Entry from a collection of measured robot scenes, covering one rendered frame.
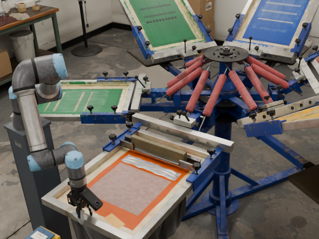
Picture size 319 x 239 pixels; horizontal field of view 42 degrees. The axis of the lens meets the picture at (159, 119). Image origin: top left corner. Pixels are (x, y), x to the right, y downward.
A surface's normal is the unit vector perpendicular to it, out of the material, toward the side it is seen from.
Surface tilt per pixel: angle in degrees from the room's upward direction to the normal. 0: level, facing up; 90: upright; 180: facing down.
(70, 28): 90
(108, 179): 0
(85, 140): 0
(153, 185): 0
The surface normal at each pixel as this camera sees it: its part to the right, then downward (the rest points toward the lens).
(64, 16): 0.83, 0.25
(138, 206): -0.04, -0.87
